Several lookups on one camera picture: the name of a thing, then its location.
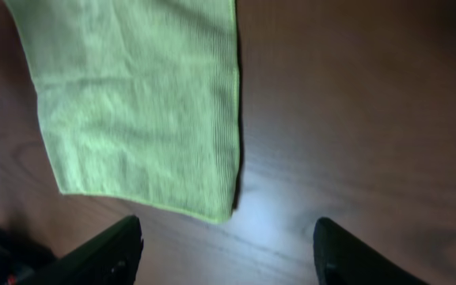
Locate green cloth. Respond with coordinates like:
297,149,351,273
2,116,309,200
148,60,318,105
7,0,240,223

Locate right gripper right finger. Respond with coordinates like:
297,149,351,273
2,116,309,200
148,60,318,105
313,217,426,285

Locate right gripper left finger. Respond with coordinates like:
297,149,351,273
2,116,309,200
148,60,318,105
20,215,143,285

